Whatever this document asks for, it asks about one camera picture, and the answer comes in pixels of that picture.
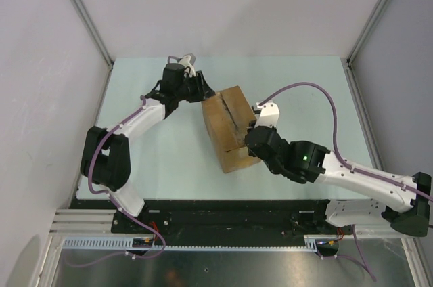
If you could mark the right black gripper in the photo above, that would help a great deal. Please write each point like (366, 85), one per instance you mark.
(268, 127)

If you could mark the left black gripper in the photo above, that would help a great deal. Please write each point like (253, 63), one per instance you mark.
(202, 91)

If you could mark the brown cardboard express box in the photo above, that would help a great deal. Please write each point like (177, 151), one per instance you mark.
(227, 116)

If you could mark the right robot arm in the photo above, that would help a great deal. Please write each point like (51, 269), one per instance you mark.
(401, 200)

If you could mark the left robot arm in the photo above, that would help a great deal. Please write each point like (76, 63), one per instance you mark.
(106, 159)

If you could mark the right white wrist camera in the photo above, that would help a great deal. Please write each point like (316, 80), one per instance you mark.
(267, 115)

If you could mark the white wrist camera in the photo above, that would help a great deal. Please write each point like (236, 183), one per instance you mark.
(267, 115)
(187, 61)

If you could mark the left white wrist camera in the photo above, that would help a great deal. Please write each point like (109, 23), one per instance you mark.
(187, 61)

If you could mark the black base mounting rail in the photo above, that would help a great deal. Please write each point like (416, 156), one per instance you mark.
(297, 217)

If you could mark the right aluminium frame post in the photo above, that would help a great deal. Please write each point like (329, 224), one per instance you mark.
(372, 21)

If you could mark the aluminium frame post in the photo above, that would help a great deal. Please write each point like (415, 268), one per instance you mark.
(92, 31)
(372, 21)

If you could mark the white slotted cable duct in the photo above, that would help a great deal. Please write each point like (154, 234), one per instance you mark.
(139, 244)

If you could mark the left aluminium frame post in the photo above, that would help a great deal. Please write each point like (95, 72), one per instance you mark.
(92, 31)

